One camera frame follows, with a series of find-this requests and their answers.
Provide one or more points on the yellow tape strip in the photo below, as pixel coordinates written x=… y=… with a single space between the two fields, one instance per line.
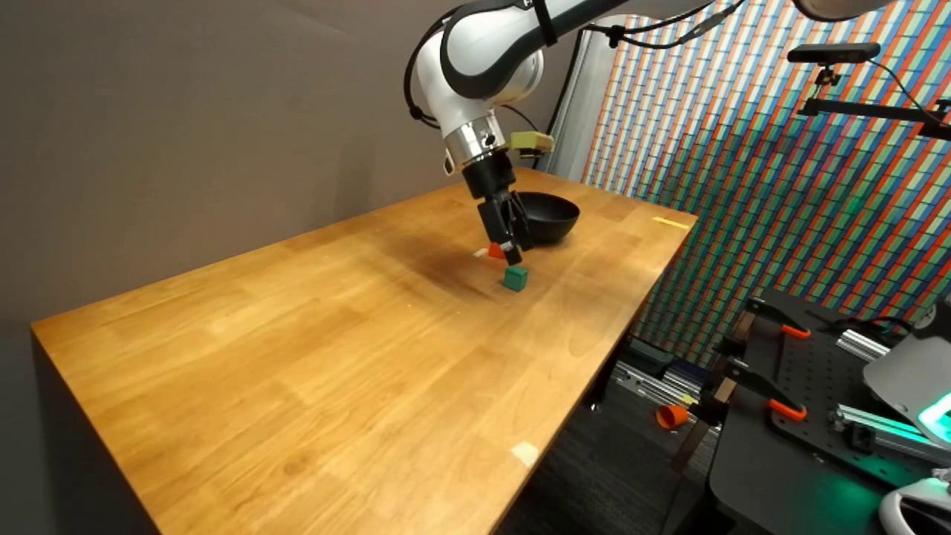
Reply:
x=672 y=220

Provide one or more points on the black bowl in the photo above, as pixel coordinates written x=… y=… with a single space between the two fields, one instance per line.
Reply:
x=553 y=223

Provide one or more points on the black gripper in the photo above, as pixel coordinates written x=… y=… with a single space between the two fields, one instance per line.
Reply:
x=490 y=180

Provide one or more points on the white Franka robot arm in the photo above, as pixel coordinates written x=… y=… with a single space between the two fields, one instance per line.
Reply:
x=485 y=55

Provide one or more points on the white rounded device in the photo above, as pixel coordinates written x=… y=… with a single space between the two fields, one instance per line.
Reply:
x=922 y=492

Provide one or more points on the aluminium extrusion bar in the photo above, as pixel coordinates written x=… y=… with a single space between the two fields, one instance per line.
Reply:
x=880 y=427
x=864 y=343

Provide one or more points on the white curtain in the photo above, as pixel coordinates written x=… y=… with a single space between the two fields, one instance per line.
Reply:
x=595 y=98

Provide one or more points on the colourful patterned backdrop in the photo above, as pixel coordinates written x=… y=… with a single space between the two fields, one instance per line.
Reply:
x=775 y=196

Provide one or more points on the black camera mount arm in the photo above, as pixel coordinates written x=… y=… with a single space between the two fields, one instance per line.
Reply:
x=871 y=110

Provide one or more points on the black perforated breadboard table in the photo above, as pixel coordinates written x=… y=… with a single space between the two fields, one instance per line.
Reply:
x=793 y=464

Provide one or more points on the orange cube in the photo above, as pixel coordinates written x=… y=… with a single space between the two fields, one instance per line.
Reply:
x=495 y=254

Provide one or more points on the green cube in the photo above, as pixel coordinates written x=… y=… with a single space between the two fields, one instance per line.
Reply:
x=515 y=279

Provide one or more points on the white tape patch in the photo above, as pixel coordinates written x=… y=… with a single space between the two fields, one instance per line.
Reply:
x=525 y=452

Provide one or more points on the small white tape piece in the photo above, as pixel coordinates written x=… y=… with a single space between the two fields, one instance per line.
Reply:
x=479 y=254

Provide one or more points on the black stereo camera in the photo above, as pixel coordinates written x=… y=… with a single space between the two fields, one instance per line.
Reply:
x=834 y=51

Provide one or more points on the orange clamp knob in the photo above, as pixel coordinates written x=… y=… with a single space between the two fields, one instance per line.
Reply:
x=672 y=413

